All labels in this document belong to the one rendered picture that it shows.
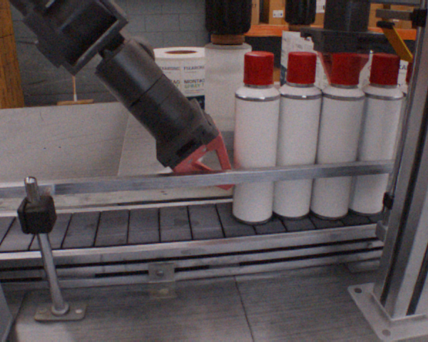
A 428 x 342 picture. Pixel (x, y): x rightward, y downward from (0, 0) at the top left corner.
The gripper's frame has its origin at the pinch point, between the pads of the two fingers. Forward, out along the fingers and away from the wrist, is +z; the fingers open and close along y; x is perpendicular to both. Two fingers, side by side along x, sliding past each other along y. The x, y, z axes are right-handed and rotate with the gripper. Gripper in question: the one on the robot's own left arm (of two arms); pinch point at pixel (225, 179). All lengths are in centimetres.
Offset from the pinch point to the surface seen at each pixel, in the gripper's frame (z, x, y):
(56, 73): -34, 134, 442
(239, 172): -1.7, -2.3, -4.0
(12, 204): -14.5, 23.4, 3.2
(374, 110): 4.0, -19.0, -2.2
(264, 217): 6.3, -0.7, -2.2
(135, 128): -3.7, 13.4, 39.7
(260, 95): -6.4, -9.2, -2.1
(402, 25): 163, -206, 357
